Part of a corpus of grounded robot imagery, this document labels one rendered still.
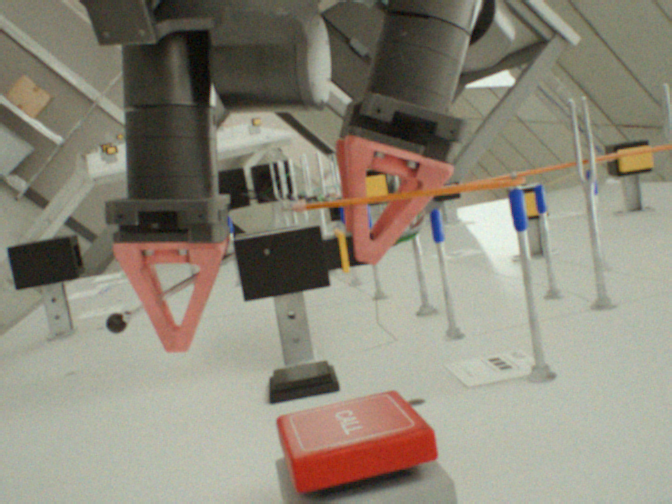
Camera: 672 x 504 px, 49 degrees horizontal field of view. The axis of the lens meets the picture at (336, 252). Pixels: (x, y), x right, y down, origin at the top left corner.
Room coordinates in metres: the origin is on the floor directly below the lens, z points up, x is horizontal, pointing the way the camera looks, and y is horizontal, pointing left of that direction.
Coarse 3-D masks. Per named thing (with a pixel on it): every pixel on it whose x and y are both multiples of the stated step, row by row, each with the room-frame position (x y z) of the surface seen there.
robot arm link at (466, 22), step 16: (400, 0) 0.45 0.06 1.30; (416, 0) 0.44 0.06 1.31; (432, 0) 0.44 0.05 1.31; (448, 0) 0.44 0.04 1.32; (464, 0) 0.44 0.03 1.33; (480, 0) 0.46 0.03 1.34; (384, 16) 0.47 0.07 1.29; (416, 16) 0.45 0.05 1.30; (432, 16) 0.44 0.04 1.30; (448, 16) 0.44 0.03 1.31; (464, 16) 0.45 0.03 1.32; (480, 16) 0.49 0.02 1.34
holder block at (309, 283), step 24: (240, 240) 0.46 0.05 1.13; (264, 240) 0.47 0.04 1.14; (288, 240) 0.47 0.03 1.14; (312, 240) 0.47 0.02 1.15; (240, 264) 0.47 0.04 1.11; (264, 264) 0.47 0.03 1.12; (288, 264) 0.47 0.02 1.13; (312, 264) 0.47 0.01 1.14; (264, 288) 0.47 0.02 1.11; (288, 288) 0.47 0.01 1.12; (312, 288) 0.47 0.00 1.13
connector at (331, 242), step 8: (328, 240) 0.47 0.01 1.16; (336, 240) 0.47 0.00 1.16; (352, 240) 0.47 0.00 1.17; (328, 248) 0.47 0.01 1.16; (336, 248) 0.47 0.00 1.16; (352, 248) 0.48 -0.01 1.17; (328, 256) 0.48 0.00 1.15; (336, 256) 0.48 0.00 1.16; (352, 256) 0.48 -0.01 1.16; (328, 264) 0.48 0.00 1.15; (336, 264) 0.48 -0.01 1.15; (352, 264) 0.48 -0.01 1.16; (360, 264) 0.48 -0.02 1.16; (368, 264) 0.48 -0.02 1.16
